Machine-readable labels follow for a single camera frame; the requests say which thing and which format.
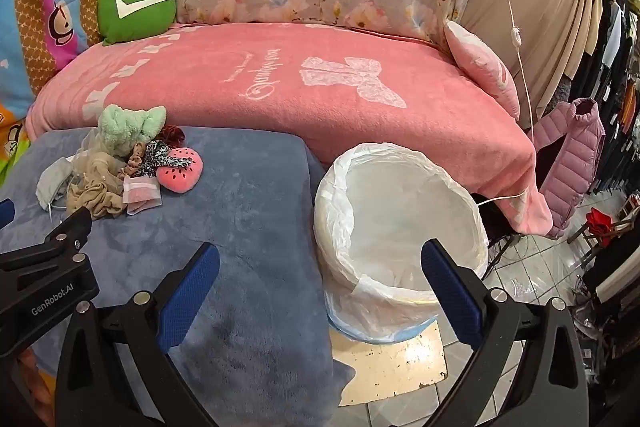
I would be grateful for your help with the green fluffy scrunchie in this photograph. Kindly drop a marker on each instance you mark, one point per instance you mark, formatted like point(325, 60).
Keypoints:
point(122, 127)

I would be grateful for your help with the colourful cartoon printed blanket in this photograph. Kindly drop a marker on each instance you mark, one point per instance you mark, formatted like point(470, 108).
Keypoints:
point(50, 17)

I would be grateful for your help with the beige floor board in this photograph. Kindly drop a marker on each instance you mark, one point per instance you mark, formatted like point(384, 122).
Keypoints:
point(390, 367)

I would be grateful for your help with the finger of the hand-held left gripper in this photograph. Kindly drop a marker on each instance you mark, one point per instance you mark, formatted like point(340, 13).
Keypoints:
point(5, 212)
point(70, 227)

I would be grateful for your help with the black folding chair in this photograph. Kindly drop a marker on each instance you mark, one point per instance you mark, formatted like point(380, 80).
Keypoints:
point(500, 217)

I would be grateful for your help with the red cloth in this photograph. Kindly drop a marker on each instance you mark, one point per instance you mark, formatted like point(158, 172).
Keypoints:
point(600, 219)

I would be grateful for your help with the sheer beige scrunchie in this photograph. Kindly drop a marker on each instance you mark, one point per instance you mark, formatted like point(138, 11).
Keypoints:
point(92, 154)

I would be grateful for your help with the pink pillow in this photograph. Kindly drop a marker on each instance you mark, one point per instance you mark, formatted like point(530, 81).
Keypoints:
point(480, 62)

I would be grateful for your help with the bin with white plastic liner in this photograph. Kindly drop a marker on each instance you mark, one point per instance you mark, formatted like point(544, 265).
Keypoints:
point(400, 207)

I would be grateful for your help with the pink puffer vest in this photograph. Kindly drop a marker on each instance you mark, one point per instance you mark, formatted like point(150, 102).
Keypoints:
point(575, 157)

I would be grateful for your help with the leopard print scrunchie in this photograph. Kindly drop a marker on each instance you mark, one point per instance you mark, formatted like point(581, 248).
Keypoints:
point(155, 154)

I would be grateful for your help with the green check mark cushion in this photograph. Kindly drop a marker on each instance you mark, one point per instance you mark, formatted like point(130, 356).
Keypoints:
point(135, 22)

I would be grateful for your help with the blue-grey plush blanket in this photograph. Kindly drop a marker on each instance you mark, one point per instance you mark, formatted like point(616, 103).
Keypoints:
point(225, 207)

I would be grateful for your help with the beige stocking cloth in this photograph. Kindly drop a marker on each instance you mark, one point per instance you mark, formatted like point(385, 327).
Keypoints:
point(95, 197)

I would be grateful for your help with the dark red scrunchie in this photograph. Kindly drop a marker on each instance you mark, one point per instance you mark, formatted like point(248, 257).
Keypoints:
point(172, 134)

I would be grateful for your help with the pink strawberry plush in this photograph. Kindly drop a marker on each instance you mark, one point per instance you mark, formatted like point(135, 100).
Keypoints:
point(182, 174)

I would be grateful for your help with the row of hanging clothes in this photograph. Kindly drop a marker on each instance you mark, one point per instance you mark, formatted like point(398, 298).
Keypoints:
point(620, 57)

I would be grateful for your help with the pink and white packet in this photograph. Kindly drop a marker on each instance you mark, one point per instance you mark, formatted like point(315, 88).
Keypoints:
point(142, 194)

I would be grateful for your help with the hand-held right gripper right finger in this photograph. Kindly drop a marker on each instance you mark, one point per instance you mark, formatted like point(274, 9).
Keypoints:
point(450, 297)

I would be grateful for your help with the pink bow print blanket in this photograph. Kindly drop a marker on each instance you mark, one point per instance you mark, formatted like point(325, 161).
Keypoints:
point(300, 132)

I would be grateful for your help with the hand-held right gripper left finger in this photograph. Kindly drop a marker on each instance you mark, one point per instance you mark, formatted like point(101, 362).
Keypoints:
point(192, 292)

